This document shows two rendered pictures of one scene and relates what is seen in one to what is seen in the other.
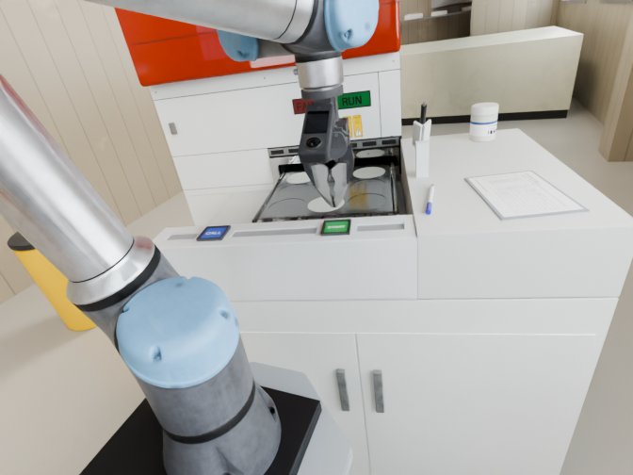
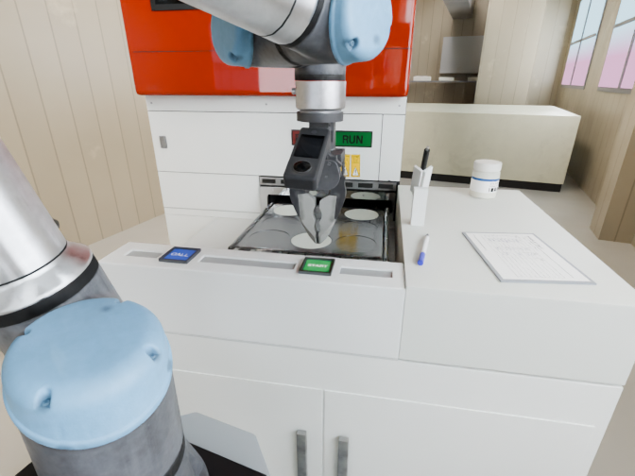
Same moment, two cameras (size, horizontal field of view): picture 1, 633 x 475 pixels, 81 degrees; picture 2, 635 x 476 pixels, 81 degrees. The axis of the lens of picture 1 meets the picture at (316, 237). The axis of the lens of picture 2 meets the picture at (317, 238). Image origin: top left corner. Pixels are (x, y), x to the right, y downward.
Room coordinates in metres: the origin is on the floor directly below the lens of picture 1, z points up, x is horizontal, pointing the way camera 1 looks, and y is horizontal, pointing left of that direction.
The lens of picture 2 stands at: (0.06, -0.01, 1.26)
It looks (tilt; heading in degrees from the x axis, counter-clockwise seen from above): 23 degrees down; 357
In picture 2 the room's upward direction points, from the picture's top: straight up
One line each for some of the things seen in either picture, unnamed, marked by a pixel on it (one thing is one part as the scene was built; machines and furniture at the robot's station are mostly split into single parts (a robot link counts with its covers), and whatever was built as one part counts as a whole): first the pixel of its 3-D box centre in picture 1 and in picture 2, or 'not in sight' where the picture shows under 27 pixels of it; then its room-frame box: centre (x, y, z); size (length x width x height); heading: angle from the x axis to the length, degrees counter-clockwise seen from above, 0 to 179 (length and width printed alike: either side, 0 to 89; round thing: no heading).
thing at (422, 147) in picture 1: (421, 147); (420, 194); (0.85, -0.28, 1.03); 0.06 x 0.04 x 0.13; 167
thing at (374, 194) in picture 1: (331, 188); (318, 226); (1.01, -0.06, 0.90); 0.34 x 0.34 x 0.01; 77
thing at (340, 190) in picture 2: (340, 159); (331, 192); (0.63, -0.06, 1.10); 0.05 x 0.02 x 0.09; 77
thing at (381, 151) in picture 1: (333, 166); (325, 203); (1.22, -0.09, 0.89); 0.44 x 0.02 x 0.10; 77
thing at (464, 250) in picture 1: (478, 195); (474, 252); (0.83, -0.42, 0.89); 0.62 x 0.35 x 0.14; 167
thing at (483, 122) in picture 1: (483, 122); (485, 178); (1.05, -0.52, 1.01); 0.07 x 0.07 x 0.10
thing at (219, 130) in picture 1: (278, 133); (272, 161); (1.27, 0.08, 1.02); 0.81 x 0.03 x 0.40; 77
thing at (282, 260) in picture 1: (281, 260); (251, 295); (0.67, 0.08, 0.89); 0.55 x 0.09 x 0.14; 77
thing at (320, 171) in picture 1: (324, 181); (311, 213); (0.66, -0.03, 1.05); 0.06 x 0.03 x 0.09; 167
